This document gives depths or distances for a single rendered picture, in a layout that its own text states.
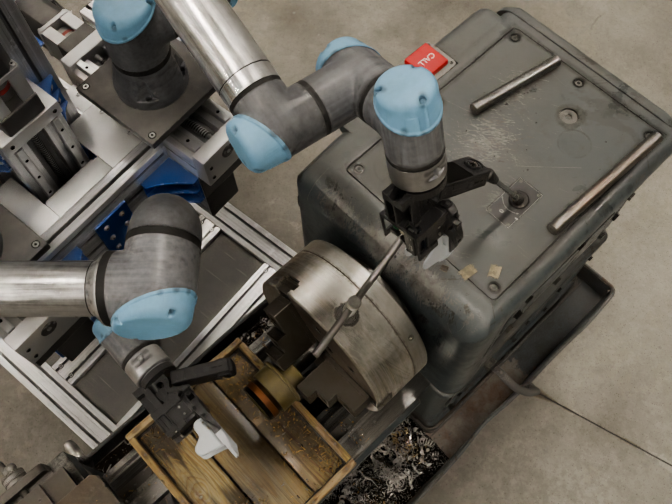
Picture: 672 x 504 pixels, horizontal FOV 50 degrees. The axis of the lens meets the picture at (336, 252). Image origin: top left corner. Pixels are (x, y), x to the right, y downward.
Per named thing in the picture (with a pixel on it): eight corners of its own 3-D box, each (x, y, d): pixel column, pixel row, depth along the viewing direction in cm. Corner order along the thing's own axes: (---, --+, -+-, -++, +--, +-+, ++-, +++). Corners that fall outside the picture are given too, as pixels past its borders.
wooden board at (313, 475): (240, 341, 156) (238, 335, 152) (357, 465, 145) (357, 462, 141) (129, 439, 148) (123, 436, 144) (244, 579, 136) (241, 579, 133)
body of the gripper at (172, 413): (180, 447, 130) (140, 399, 133) (217, 414, 132) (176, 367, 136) (170, 440, 123) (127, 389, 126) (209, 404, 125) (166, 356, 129)
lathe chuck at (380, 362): (292, 276, 152) (302, 228, 123) (396, 387, 148) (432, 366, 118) (260, 304, 150) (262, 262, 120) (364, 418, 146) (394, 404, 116)
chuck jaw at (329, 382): (341, 343, 130) (388, 388, 126) (342, 352, 135) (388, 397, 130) (296, 385, 127) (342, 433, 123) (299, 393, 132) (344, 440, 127)
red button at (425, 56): (424, 48, 140) (425, 41, 138) (447, 66, 138) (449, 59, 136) (403, 66, 139) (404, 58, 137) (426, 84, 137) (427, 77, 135)
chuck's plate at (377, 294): (304, 266, 153) (317, 216, 124) (407, 376, 149) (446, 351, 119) (292, 276, 152) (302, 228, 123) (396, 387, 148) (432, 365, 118)
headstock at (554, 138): (469, 101, 181) (499, -15, 146) (623, 223, 167) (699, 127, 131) (294, 251, 165) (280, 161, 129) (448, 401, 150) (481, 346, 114)
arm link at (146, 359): (163, 350, 137) (151, 337, 130) (178, 367, 136) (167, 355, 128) (131, 378, 135) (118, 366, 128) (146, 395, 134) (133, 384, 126)
